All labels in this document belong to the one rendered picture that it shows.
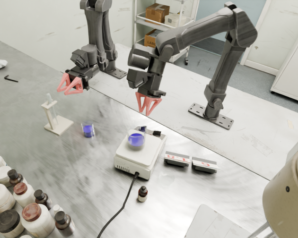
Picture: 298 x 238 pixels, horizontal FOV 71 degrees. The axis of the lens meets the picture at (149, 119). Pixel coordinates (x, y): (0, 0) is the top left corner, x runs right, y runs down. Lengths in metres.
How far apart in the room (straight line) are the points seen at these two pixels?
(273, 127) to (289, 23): 2.45
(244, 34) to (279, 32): 2.70
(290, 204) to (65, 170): 0.66
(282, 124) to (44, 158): 1.00
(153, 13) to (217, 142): 2.25
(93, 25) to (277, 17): 2.79
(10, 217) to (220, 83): 0.78
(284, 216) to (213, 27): 0.57
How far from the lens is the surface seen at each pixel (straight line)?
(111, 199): 0.69
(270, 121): 1.10
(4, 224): 0.68
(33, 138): 0.90
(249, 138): 0.97
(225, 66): 0.81
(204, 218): 0.69
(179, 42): 0.69
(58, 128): 0.89
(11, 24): 1.99
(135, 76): 0.66
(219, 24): 0.72
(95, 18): 0.93
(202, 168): 0.76
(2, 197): 0.70
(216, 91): 0.85
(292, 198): 0.25
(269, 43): 3.49
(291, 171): 0.26
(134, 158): 0.66
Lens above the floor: 1.53
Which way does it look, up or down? 44 degrees down
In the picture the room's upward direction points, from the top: 6 degrees clockwise
